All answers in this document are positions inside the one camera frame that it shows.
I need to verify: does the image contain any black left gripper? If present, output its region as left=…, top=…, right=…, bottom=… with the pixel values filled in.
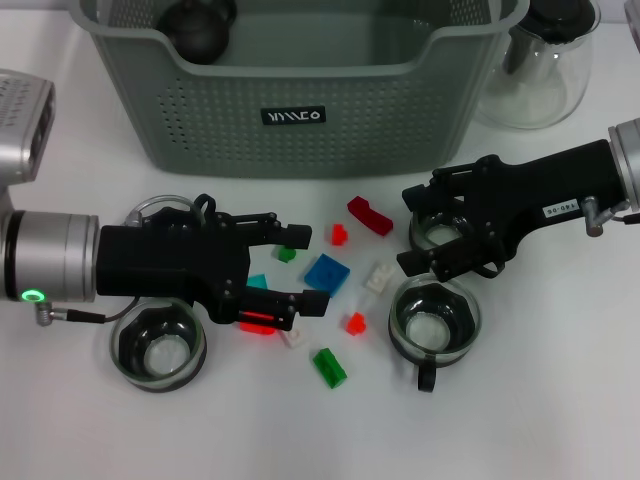
left=96, top=203, right=332, bottom=332

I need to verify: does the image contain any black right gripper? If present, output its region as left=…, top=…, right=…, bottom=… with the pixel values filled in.
left=395, top=138, right=625, bottom=284

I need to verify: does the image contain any grey-green perforated storage bin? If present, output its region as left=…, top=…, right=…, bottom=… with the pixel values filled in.
left=67, top=0, right=531, bottom=180

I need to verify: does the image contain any blue square toy brick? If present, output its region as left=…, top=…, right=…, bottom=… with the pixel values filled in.
left=303, top=253, right=351, bottom=299

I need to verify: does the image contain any dark red long toy brick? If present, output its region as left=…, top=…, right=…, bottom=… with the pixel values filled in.
left=347, top=195, right=395, bottom=238

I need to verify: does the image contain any white two-stud toy brick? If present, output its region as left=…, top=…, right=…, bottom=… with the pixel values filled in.
left=361, top=260, right=397, bottom=297
left=279, top=327, right=307, bottom=350

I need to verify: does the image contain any red-orange sloped toy brick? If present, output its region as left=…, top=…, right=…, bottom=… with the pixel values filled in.
left=238, top=310, right=277, bottom=336

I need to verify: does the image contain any glass teapot with black lid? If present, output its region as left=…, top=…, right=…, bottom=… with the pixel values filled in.
left=472, top=0, right=601, bottom=131

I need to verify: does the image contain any black round teapot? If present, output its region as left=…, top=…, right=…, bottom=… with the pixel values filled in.
left=155, top=0, right=239, bottom=65

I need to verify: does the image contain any right arm cable with plug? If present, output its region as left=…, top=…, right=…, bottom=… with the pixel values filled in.
left=582, top=196, right=640, bottom=237

